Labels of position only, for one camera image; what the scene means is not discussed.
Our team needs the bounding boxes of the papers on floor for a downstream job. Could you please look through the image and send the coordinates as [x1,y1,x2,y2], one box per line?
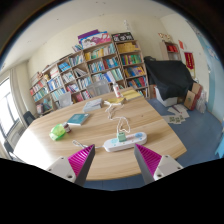
[162,103,191,125]

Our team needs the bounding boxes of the white box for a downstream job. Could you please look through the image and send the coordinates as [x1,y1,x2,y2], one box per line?
[154,87,179,108]

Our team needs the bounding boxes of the black cloth cover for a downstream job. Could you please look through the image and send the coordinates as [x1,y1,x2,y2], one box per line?
[143,55,195,101]

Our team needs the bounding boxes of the wooden bookshelf unit with books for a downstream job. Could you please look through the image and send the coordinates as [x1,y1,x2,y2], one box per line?
[29,29,150,116]

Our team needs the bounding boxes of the blue chair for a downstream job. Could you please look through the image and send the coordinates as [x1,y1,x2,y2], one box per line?
[214,121,224,159]

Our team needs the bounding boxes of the small wooden shelf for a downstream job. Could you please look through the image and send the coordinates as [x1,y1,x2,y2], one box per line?
[159,40,182,62]

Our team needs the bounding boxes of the white power strip cable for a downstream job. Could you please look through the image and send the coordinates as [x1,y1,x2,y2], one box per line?
[71,139,105,151]

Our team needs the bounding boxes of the red wall banner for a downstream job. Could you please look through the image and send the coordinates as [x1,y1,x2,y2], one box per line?
[184,51,195,71]

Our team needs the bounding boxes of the thick yellow book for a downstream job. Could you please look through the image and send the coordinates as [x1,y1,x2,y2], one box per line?
[121,89,143,101]

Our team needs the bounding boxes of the large grey mesh chair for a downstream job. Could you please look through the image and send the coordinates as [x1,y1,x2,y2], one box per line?
[86,79,111,98]

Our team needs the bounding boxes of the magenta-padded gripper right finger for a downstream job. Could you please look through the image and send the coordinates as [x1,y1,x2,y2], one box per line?
[133,143,185,186]

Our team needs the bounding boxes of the window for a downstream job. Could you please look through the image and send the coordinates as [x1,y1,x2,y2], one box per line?
[0,78,18,141]

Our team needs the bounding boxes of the teal book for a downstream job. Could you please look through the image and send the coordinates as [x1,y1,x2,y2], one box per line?
[66,113,91,127]

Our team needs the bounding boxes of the small dark jar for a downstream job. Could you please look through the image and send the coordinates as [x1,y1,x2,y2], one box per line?
[62,122,72,134]

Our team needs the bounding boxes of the grey book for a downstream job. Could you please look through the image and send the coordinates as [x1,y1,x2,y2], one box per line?
[82,97,104,113]

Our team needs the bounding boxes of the brown cardboard box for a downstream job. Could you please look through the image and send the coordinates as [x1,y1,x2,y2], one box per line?
[183,82,204,111]

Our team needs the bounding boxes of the white bottle with red label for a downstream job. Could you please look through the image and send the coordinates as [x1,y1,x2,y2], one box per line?
[112,82,122,99]

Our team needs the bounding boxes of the green plastic bag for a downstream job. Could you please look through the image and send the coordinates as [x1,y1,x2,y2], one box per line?
[49,123,67,141]

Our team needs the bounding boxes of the small grey mesh chair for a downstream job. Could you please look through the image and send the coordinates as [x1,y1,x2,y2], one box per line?
[58,92,73,108]

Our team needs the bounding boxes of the white charger cable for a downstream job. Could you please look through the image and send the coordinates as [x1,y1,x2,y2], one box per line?
[103,99,132,135]

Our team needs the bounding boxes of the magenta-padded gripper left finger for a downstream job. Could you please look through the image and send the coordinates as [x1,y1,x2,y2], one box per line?
[46,145,96,187]

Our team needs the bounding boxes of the white power strip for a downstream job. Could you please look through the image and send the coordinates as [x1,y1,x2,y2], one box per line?
[102,131,148,153]

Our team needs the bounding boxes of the dark office chair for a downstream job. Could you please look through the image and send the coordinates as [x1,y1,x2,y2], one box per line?
[22,110,36,127]

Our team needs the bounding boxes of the green and white charger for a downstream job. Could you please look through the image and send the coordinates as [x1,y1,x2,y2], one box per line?
[116,131,128,143]

